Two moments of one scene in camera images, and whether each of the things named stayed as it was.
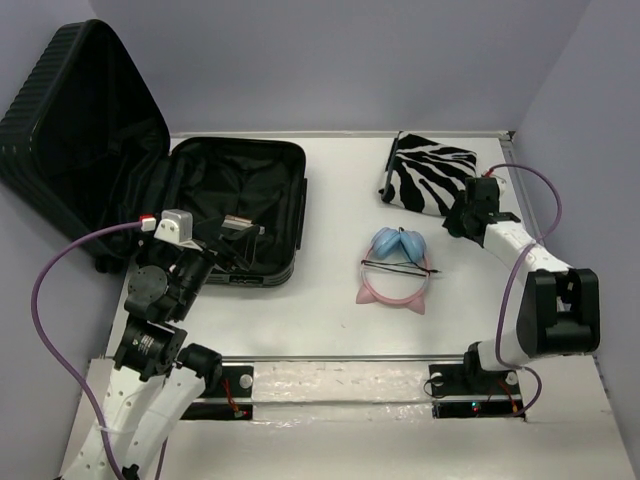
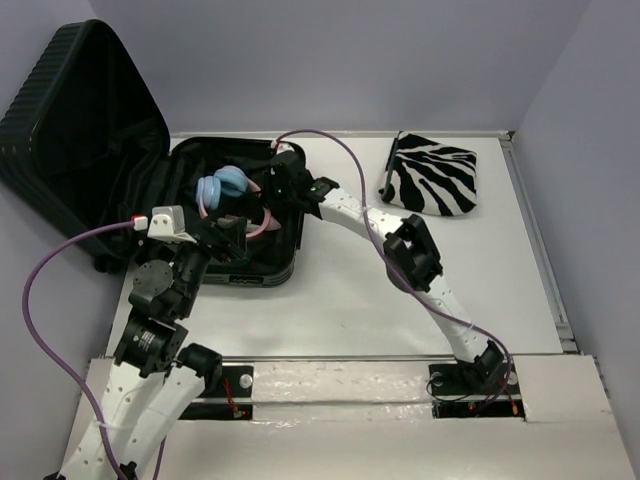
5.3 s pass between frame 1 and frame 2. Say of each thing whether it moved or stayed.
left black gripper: stayed
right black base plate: stayed
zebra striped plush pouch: stayed
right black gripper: moved
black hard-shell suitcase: stayed
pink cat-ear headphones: moved
